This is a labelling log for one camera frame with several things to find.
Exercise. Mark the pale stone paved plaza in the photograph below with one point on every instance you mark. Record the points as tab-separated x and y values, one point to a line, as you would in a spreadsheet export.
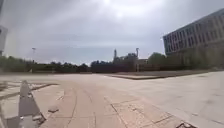
100	90

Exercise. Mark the distant slim tower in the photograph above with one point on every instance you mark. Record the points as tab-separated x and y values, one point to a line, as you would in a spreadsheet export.
115	53

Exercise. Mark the pale building with dark windows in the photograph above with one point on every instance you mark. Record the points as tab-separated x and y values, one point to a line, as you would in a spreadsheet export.
2	38

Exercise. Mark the row of trees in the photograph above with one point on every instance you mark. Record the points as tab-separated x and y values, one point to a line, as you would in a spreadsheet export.
66	67

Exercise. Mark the tall pole with lamps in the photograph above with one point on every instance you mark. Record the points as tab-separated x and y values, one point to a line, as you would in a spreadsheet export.
137	51

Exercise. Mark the pale street lamp pole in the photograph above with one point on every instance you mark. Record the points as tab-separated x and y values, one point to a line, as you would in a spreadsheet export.
33	53

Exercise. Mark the grey building with window rows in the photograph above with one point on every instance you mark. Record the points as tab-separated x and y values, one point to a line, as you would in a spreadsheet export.
200	36

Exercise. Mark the low raised stone platform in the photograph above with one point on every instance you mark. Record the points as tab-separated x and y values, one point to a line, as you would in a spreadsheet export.
146	75

